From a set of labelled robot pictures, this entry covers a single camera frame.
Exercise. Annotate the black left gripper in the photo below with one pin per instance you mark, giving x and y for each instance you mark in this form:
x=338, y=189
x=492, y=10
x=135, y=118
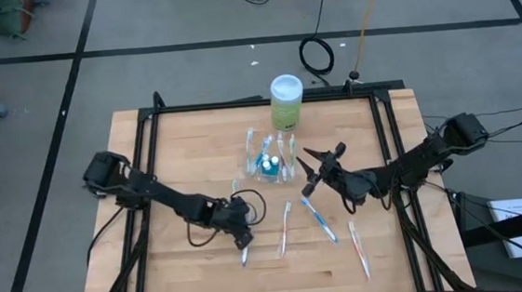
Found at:
x=229, y=218

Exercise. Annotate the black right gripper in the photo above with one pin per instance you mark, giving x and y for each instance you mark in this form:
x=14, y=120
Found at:
x=352, y=183

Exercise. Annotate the purple toothbrush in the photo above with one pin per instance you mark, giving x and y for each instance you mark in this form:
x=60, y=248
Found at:
x=282, y=156
x=244, y=258

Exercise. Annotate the clear plastic organizer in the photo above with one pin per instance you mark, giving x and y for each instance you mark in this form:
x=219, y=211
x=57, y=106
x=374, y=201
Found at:
x=256, y=178

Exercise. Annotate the green white toothbrush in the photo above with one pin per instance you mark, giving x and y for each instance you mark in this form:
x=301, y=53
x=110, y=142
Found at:
x=249, y=149

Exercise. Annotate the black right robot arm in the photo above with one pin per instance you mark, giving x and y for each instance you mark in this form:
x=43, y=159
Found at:
x=421, y=161

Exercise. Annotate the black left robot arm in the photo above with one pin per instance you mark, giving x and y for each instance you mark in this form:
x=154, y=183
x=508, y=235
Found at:
x=153, y=194

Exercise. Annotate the green canister with white lid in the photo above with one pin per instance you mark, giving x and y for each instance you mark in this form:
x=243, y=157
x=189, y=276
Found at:
x=287, y=106

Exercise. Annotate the small black round knob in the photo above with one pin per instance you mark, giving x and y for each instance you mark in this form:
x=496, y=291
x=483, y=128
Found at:
x=354, y=74

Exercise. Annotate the black beam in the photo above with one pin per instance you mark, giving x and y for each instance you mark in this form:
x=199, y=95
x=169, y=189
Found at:
x=505, y=229

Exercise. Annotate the black metal table frame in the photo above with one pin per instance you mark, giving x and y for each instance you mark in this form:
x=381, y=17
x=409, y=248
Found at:
x=192, y=108

